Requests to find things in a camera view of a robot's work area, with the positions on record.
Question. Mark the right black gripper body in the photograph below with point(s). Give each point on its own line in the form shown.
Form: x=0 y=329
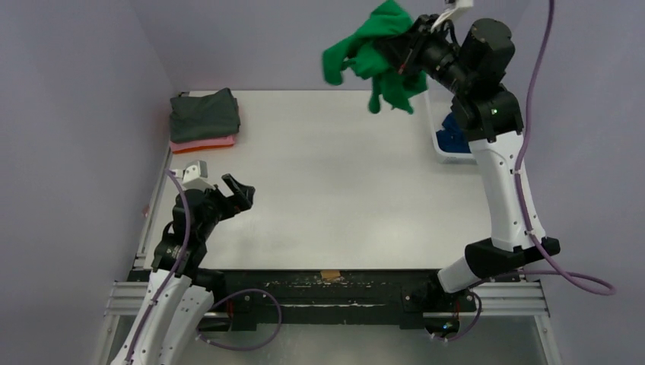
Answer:
x=417 y=42

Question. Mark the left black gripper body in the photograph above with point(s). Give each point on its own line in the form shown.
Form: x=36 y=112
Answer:
x=219 y=207

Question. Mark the green t-shirt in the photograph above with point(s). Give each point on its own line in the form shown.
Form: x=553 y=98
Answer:
x=357 y=52

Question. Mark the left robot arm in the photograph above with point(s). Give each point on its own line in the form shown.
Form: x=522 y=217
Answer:
x=179 y=291

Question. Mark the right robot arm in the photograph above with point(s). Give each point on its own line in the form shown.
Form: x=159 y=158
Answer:
x=490 y=119

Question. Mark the white plastic basket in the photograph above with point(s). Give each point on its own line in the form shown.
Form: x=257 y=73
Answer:
x=438 y=104

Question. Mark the pink folded t-shirt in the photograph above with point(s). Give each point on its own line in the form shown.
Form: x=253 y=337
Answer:
x=230 y=139

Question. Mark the orange folded t-shirt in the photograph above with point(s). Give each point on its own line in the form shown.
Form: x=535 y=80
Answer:
x=176 y=149

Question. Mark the dark grey folded t-shirt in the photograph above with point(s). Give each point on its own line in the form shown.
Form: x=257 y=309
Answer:
x=214 y=115

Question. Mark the blue crumpled t-shirt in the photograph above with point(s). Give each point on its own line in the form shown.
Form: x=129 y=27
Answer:
x=450 y=138

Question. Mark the brown tape piece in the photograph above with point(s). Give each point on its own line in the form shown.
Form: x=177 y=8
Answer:
x=330 y=275

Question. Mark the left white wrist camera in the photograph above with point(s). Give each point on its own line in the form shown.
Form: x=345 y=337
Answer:
x=195 y=174

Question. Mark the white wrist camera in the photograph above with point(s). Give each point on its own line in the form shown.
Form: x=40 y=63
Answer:
x=195 y=174
x=452 y=10

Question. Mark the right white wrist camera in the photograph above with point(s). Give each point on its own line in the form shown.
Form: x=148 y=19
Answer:
x=452 y=10

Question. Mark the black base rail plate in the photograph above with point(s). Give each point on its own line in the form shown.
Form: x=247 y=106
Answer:
x=410 y=299

